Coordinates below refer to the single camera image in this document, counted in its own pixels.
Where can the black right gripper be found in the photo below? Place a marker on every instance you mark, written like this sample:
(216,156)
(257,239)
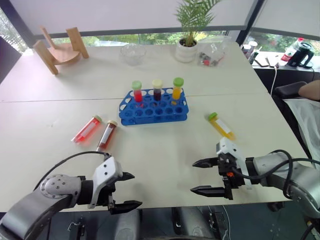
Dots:
(235,180)

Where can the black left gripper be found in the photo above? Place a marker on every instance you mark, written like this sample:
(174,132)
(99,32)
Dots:
(113,196)

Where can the person's bare forearm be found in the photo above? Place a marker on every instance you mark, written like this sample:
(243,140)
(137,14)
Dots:
(311,90)

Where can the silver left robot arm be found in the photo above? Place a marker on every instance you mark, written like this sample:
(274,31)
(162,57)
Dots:
(55,187)

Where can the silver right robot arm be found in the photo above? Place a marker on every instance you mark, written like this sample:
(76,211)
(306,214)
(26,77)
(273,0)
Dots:
(265,163)

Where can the yellow tube green cap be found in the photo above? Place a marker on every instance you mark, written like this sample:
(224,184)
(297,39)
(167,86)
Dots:
(221,126)

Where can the dark red tube cream cap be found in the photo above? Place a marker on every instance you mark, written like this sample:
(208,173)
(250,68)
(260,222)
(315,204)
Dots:
(107,135)

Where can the red tube pale green cap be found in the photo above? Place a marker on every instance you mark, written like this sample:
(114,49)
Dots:
(86,130)

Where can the blue test tube rack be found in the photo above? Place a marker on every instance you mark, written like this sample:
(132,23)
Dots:
(160,117)

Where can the orange tube green cap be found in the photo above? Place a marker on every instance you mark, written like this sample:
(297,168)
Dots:
(176,92)

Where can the red tube bright green cap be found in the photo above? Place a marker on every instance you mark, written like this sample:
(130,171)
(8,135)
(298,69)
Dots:
(138,95)

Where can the dark purple tube cream cap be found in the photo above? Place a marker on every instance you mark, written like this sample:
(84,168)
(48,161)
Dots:
(157,95)

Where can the white garment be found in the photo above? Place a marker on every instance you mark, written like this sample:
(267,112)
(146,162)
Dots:
(308,117)

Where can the black chair armrest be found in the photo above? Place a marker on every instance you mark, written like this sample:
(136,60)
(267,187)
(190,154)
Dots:
(287,90)

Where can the clear plastic container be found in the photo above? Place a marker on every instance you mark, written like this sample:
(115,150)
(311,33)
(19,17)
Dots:
(213,52)

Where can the white ribbed plant pot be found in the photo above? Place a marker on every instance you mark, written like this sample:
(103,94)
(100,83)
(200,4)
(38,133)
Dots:
(185,53)

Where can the clear glass bowl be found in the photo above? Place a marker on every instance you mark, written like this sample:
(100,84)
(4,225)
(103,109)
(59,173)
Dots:
(132,58)

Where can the clear bottle red cap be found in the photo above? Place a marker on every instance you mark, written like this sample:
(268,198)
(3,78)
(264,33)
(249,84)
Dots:
(287,55)

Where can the black electric kettle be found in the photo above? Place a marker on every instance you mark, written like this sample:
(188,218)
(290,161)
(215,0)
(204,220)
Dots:
(298,56)

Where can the wooden stand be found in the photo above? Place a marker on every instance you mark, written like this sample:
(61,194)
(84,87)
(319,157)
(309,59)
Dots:
(65,53)

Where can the green palm plant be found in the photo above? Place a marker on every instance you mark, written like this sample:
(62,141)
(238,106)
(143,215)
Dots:
(193,15)

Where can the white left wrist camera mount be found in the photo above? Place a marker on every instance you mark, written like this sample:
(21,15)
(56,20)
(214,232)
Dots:
(107,170)

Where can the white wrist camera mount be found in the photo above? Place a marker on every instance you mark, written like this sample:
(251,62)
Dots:
(226,147)
(107,170)

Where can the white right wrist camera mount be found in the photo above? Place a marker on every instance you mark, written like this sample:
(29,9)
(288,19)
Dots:
(226,147)

